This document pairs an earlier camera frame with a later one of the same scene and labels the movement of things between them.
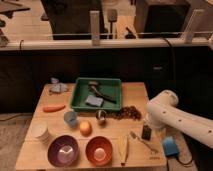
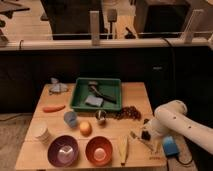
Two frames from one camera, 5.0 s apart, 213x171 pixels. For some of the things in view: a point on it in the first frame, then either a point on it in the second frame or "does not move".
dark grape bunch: [127, 112] does not move
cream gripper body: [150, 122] -> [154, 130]
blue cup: [70, 118] does not move
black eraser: [146, 132] does not move
